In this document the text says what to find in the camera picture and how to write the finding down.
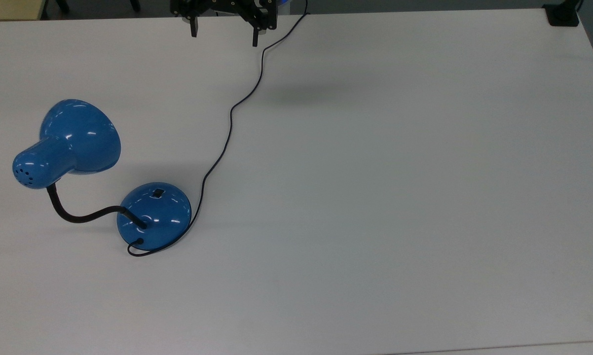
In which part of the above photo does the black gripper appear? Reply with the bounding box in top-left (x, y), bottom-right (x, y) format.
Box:
top-left (171, 0), bottom-right (278, 48)

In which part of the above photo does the blue gooseneck desk lamp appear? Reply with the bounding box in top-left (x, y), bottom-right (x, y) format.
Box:
top-left (12, 99), bottom-right (192, 250)

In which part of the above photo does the light wooden desk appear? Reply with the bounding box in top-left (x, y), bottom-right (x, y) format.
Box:
top-left (0, 0), bottom-right (48, 22)

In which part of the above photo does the black lamp power cable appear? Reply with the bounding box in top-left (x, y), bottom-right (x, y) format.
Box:
top-left (126, 0), bottom-right (310, 258)

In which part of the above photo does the black clamp mount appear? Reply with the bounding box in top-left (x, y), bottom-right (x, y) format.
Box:
top-left (542, 0), bottom-right (582, 27)

